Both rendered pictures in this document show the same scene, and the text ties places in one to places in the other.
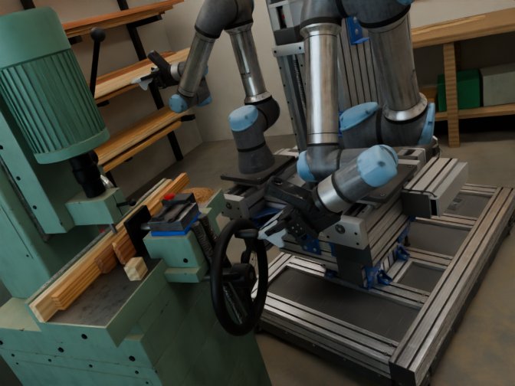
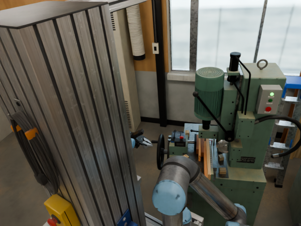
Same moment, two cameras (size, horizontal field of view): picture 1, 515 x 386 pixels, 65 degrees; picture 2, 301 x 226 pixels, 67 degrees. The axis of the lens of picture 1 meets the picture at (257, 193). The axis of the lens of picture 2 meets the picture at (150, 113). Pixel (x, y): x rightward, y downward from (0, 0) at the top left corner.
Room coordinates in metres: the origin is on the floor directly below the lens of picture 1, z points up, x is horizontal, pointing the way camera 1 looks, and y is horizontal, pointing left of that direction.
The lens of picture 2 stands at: (2.16, -0.28, 2.11)
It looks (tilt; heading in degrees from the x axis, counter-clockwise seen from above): 34 degrees down; 166
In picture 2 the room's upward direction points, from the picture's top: 5 degrees counter-clockwise
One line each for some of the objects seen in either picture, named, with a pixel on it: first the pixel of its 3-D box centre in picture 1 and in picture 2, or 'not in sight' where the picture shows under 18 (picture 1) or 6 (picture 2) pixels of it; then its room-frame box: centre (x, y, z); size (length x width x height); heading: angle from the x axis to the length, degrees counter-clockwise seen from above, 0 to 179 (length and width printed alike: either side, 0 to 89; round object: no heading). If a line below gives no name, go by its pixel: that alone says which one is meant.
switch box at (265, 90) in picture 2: not in sight; (268, 99); (1.27, 0.62, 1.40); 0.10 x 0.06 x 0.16; 63
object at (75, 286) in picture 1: (136, 227); (204, 150); (1.07, 0.36, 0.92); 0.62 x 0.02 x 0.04; 153
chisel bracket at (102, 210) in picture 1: (99, 208); (208, 132); (1.01, 0.41, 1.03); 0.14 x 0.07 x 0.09; 63
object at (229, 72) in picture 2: not in sight; (234, 67); (1.06, 0.52, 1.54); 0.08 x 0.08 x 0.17; 63
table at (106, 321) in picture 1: (162, 251); (190, 149); (0.97, 0.29, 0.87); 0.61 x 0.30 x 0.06; 153
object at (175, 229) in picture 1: (175, 212); (178, 137); (0.94, 0.21, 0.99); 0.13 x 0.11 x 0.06; 153
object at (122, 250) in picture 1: (138, 237); (197, 144); (0.99, 0.34, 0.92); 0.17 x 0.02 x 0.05; 153
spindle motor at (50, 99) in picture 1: (45, 88); (208, 93); (1.00, 0.40, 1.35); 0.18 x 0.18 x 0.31
